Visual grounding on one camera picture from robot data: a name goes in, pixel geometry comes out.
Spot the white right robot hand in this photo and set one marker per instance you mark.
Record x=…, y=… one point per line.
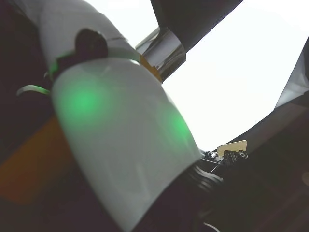
x=120, y=140

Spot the black clamp with beige plate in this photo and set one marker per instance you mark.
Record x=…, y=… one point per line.
x=233, y=152

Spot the grey white fabric sheet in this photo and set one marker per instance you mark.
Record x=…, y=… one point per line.
x=295, y=84

